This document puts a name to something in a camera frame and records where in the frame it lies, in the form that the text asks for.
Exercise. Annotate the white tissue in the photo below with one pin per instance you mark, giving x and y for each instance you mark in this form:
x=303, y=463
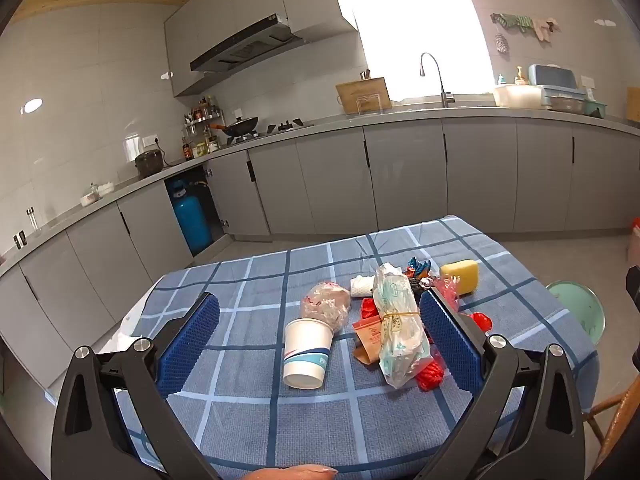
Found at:
x=361, y=287

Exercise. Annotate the green enamel basin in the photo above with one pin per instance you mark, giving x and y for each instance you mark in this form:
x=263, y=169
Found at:
x=575, y=310

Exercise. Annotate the black range hood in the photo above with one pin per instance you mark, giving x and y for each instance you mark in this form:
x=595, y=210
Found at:
x=240, y=50

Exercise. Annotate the grey kitchen counter cabinets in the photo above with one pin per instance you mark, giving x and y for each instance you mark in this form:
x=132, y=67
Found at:
x=325, y=180

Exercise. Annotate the green striped towel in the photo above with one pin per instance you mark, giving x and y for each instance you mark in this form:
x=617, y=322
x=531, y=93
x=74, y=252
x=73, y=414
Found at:
x=512, y=21

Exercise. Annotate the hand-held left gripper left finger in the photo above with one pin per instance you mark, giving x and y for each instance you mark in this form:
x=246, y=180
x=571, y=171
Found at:
x=192, y=340

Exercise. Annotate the bright window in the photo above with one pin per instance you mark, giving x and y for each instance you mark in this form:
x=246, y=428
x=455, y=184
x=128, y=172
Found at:
x=420, y=35

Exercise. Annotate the blue gas cylinder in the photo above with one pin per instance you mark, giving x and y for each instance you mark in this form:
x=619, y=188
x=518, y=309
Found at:
x=192, y=220

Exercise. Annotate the blue tray with metal colander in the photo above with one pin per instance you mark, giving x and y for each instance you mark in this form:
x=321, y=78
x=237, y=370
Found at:
x=565, y=100

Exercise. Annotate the grey upper wall cabinet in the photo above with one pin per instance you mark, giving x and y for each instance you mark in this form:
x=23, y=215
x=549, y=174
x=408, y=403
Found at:
x=225, y=5

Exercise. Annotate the blue orange snack wrapper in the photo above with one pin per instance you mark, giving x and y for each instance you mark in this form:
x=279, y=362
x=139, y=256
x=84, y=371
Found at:
x=417, y=267

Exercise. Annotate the small green plastic basin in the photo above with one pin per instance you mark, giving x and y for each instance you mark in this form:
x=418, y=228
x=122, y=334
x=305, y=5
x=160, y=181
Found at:
x=596, y=108

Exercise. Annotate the person's left hand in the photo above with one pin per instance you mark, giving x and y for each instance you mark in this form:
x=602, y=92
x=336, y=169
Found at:
x=295, y=474

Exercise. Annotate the clear red-print plastic bag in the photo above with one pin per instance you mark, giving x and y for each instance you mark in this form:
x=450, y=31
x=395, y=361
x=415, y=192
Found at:
x=447, y=286

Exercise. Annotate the grey hanging scrubber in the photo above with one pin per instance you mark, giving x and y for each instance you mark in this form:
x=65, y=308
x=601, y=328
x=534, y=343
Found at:
x=500, y=43

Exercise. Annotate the dark sauce bottle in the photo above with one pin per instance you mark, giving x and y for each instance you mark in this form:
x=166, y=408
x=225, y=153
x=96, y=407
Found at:
x=186, y=150

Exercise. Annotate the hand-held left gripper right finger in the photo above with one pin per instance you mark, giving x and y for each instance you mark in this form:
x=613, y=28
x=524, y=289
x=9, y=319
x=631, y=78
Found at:
x=447, y=340

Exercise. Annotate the spice rack with bottles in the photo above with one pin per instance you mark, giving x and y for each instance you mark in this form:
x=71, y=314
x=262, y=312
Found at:
x=200, y=115

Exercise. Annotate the blue checked tablecloth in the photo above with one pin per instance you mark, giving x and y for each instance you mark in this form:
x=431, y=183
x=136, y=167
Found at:
x=250, y=410

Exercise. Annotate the blue dish box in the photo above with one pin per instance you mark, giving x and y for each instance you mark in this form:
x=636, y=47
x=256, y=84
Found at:
x=552, y=75

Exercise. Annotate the soap dispenser bottle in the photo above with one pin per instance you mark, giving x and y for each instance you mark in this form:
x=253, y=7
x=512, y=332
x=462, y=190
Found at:
x=521, y=77

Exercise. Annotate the black wok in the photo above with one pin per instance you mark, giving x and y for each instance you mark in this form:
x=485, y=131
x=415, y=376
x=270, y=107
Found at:
x=240, y=126

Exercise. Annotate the white wall socket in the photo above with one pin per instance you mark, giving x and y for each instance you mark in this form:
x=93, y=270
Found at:
x=587, y=82

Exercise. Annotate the dark rice cooker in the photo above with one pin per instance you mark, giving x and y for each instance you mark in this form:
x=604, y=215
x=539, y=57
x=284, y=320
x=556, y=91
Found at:
x=149, y=165

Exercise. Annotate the clear plastic bag bundle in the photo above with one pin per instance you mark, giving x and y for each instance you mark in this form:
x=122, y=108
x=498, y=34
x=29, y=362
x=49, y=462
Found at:
x=397, y=330

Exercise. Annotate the brown paper packet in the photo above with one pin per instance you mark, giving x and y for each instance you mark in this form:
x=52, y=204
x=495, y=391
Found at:
x=369, y=341

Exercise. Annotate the white plastic basin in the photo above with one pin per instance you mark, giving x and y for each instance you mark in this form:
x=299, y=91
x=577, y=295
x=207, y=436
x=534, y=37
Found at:
x=517, y=96

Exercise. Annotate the white paper cup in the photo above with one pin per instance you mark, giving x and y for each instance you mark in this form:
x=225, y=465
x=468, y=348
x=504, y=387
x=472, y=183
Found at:
x=305, y=355

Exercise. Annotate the white wall hooks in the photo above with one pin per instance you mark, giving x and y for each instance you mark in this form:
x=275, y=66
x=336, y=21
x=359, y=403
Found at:
x=606, y=22

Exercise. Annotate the wooden cutting board on rack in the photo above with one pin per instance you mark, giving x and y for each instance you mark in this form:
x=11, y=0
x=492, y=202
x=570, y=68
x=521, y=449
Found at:
x=362, y=94

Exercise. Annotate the yellow sponge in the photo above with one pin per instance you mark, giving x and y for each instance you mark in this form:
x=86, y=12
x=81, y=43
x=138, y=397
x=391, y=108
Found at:
x=462, y=275

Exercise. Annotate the red wrapper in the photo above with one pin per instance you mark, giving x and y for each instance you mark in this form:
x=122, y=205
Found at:
x=480, y=321

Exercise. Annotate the pinkish plastic bag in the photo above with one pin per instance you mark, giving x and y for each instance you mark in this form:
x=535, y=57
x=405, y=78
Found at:
x=325, y=302

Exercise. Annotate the red plastic bag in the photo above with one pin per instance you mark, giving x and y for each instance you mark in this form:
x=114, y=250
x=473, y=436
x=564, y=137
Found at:
x=369, y=308

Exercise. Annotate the glass bottle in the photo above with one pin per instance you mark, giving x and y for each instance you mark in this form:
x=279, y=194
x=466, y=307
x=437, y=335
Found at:
x=33, y=222

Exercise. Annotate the beige gloves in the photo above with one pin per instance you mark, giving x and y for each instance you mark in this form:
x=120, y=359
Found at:
x=545, y=28

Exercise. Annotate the steel gooseneck faucet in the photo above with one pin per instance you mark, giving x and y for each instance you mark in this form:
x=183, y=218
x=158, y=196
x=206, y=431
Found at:
x=442, y=85

